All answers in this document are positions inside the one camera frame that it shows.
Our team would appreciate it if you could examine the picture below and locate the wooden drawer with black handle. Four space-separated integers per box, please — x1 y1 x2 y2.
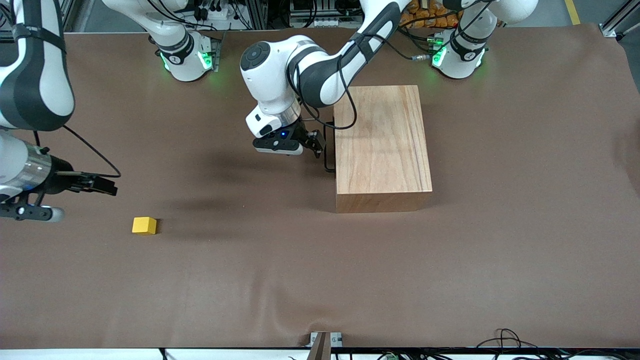
323 121 337 174

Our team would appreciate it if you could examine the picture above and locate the yellow block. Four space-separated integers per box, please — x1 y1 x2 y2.
132 216 158 235

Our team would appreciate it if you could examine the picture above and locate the light wooden drawer cabinet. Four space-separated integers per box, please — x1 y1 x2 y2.
333 85 433 214

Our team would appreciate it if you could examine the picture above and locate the white power strip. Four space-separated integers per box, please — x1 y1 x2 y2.
197 5 241 22

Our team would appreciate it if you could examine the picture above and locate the brown table cover mat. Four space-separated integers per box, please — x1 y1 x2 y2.
0 22 640 349

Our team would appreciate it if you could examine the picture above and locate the orange packaged goods pile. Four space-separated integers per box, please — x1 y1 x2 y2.
398 0 461 29

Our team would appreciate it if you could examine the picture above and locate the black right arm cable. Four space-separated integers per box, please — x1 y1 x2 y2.
32 124 122 179

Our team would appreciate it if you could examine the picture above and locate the aluminium frame profile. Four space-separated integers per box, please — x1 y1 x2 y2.
600 0 640 41

